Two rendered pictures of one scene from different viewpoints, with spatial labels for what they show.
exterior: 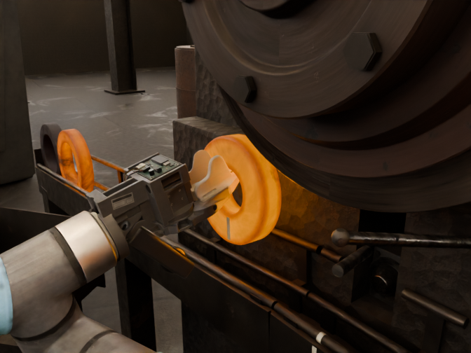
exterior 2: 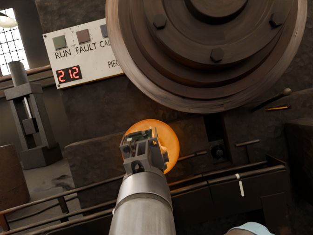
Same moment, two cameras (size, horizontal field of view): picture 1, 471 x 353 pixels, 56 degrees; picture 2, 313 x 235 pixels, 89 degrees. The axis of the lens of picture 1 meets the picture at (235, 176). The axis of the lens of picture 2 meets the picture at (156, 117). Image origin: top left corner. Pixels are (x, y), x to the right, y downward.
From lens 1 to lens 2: 44 cm
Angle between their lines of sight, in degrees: 51
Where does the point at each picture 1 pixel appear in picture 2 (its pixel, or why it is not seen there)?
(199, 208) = (164, 151)
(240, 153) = (154, 124)
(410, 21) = (289, 6)
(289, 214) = not seen: hidden behind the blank
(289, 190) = not seen: hidden behind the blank
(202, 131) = (95, 141)
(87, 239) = (160, 184)
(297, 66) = (238, 39)
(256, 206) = (173, 144)
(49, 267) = (168, 220)
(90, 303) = not seen: outside the picture
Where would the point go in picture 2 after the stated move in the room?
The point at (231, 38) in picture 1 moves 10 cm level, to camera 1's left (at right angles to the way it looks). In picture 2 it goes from (193, 40) to (162, 28)
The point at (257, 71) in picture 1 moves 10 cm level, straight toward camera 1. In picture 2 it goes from (220, 45) to (289, 16)
